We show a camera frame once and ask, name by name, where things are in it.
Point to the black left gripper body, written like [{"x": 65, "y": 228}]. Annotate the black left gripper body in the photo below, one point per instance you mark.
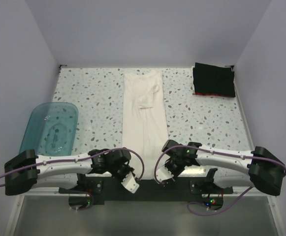
[{"x": 119, "y": 172}]

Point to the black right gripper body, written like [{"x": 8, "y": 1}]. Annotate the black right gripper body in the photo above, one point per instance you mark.
[{"x": 174, "y": 166}]

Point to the white t shirt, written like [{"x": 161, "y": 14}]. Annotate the white t shirt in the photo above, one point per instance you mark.
[{"x": 144, "y": 120}]

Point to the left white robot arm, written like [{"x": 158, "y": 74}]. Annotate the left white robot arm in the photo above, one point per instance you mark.
[{"x": 28, "y": 170}]

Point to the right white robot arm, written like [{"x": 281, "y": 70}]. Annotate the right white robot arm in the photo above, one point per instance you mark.
[{"x": 257, "y": 168}]

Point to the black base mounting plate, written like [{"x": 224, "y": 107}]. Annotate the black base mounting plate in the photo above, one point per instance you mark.
[{"x": 183, "y": 189}]

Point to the folded red t shirt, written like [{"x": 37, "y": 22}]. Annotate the folded red t shirt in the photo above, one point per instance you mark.
[{"x": 222, "y": 90}]

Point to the teal transparent plastic bin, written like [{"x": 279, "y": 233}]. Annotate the teal transparent plastic bin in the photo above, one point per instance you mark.
[{"x": 51, "y": 129}]

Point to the folded black t shirt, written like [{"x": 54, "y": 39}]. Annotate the folded black t shirt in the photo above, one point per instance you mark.
[{"x": 204, "y": 74}]

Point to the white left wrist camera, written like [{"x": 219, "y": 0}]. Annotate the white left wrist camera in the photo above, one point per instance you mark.
[{"x": 129, "y": 183}]

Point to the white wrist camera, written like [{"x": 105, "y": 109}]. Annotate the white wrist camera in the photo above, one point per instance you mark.
[
  {"x": 129, "y": 183},
  {"x": 164, "y": 176}
]

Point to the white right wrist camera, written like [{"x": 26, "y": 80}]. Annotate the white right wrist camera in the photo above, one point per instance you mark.
[{"x": 164, "y": 176}]

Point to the aluminium frame rail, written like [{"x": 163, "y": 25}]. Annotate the aluminium frame rail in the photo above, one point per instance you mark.
[{"x": 51, "y": 191}]

